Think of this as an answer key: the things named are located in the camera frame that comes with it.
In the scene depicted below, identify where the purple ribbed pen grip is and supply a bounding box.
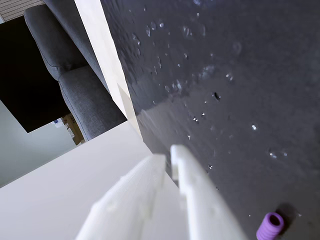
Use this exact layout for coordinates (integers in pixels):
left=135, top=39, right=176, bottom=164
left=255, top=211, right=286, bottom=240

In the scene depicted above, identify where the black rectangular panel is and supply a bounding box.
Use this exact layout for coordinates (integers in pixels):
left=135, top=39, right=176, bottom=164
left=0, top=16, right=71, bottom=134

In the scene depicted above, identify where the brown cardboard box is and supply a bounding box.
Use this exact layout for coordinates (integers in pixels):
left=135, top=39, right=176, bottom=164
left=61, top=112, right=86, bottom=146

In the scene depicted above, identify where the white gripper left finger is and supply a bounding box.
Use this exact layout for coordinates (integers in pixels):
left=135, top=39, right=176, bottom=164
left=74, top=154, right=168, bottom=240

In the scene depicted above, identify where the grey fabric sofa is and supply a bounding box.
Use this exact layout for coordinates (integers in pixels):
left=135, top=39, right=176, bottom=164
left=23, top=0, right=129, bottom=141

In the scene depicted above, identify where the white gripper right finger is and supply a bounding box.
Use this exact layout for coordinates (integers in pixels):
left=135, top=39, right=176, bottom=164
left=169, top=144, right=249, bottom=240

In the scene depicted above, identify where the black glossy table mat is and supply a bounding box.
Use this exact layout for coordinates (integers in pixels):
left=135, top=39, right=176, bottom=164
left=99, top=0, right=320, bottom=240

